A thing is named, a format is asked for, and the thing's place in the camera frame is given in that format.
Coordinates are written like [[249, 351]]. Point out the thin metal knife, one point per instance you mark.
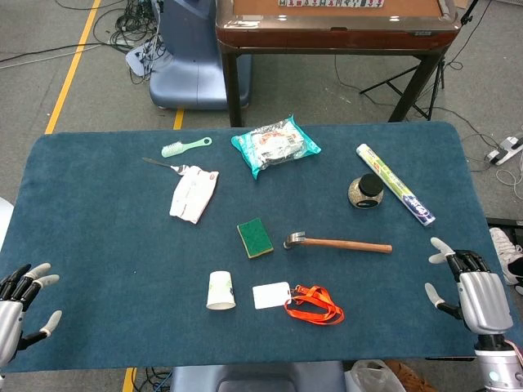
[[157, 163]]

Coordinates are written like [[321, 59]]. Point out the clear plastic bag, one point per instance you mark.
[[372, 375]]

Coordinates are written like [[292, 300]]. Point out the black tripod stand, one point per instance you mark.
[[425, 81]]

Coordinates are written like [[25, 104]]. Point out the light green brush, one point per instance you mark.
[[173, 149]]

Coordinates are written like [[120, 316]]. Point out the blue table cloth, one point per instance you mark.
[[102, 245]]

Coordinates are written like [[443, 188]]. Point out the white paper cup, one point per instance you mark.
[[220, 290]]

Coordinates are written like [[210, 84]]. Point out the brown bag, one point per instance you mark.
[[412, 377]]

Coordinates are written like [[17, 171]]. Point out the glass jar black lid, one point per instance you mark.
[[367, 190]]

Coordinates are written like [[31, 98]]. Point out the face-up mahjong tile row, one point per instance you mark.
[[331, 3]]

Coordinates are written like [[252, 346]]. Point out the green yellow sponge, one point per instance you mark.
[[254, 237]]

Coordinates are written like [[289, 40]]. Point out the white power strip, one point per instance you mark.
[[504, 150]]

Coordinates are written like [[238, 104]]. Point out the cling film roll tube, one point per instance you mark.
[[394, 183]]

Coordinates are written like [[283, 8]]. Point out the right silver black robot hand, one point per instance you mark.
[[484, 298]]

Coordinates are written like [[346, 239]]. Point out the teal snack package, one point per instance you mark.
[[274, 145]]

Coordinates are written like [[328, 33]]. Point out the grey blue robot torso base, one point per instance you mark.
[[253, 377]]

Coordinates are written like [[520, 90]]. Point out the white badge card holder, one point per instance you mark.
[[270, 295]]

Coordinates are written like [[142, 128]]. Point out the brown mahjong table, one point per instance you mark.
[[327, 34]]

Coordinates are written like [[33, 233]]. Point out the white wet wipes pack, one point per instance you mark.
[[192, 196]]

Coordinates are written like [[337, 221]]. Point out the white sneaker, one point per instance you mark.
[[506, 253]]

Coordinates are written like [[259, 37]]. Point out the white multi-socket adapter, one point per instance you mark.
[[139, 59]]

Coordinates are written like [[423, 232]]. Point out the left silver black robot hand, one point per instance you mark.
[[12, 310]]

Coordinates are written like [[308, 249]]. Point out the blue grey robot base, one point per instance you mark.
[[188, 61]]

